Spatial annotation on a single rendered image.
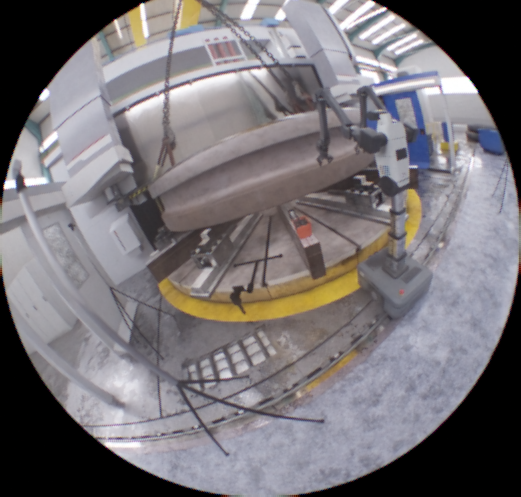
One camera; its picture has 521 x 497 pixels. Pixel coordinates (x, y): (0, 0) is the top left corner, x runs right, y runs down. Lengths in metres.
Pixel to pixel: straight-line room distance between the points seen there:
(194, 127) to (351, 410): 5.51
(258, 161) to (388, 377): 2.38
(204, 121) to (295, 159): 3.35
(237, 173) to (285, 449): 2.61
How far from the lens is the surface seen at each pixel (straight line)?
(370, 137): 1.12
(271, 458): 1.58
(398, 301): 1.61
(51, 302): 6.29
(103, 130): 3.88
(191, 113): 5.17
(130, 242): 4.94
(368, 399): 1.53
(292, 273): 1.89
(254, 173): 2.17
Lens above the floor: 1.50
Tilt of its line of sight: 25 degrees down
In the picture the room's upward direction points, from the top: 22 degrees counter-clockwise
